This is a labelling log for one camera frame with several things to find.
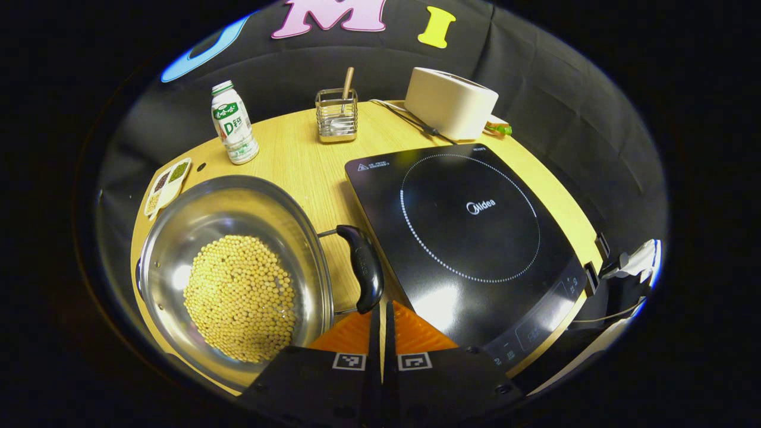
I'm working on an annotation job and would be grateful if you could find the white bottle with green label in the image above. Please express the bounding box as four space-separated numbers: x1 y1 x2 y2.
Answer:
211 80 260 165

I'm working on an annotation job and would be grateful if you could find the toaster power cable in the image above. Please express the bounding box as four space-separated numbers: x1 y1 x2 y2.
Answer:
370 99 457 145

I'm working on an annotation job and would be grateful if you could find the white toaster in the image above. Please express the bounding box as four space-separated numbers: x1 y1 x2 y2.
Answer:
404 67 499 141

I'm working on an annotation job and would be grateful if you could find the pile of yellow soybeans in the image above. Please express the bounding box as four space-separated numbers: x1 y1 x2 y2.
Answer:
183 235 297 364

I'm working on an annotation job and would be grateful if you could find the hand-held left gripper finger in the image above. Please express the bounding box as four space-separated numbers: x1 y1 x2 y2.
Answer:
237 303 382 428
383 300 525 428

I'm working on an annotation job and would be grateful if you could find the wire mesh utensil holder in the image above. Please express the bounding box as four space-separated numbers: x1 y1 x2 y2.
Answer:
315 88 359 144

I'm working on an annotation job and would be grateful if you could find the wooden handled spoon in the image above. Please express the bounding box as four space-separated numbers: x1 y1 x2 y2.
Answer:
329 67 356 134

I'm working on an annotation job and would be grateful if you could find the steel pot with black handle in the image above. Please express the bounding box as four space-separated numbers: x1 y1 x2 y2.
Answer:
136 175 385 393

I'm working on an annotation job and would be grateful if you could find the white divided dish of grains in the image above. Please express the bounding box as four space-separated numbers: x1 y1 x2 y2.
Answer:
144 157 193 219

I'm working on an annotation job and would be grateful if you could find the black induction cooktop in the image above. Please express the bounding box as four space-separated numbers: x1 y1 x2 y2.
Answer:
344 143 589 374

